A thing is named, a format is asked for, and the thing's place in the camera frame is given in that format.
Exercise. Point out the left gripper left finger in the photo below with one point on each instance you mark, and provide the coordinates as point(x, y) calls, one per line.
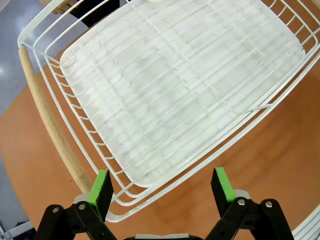
point(100, 195)

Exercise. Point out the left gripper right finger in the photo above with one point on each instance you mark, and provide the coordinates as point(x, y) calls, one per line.
point(222, 192)

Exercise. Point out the person's bare forearm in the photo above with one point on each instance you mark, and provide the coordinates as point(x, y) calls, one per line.
point(61, 6)

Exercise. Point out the white slatted base panel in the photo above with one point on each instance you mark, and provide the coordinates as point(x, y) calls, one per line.
point(308, 228)

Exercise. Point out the white plastic drip tray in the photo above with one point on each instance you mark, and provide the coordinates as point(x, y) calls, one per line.
point(162, 105)

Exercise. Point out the person in black top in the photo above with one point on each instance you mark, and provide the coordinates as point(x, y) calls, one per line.
point(95, 10)

